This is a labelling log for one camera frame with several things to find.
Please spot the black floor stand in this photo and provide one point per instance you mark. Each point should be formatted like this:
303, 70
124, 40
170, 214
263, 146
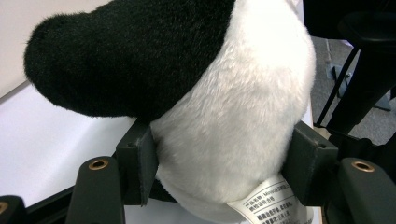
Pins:
367, 81

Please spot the pale lilac table mat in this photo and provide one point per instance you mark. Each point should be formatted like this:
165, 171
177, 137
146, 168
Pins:
46, 140

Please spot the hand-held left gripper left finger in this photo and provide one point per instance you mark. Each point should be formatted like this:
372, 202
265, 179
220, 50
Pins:
137, 165

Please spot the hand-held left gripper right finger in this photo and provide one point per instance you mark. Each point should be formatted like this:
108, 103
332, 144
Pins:
309, 168

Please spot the panda plush toy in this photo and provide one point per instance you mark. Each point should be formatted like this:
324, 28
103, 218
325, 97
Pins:
233, 109

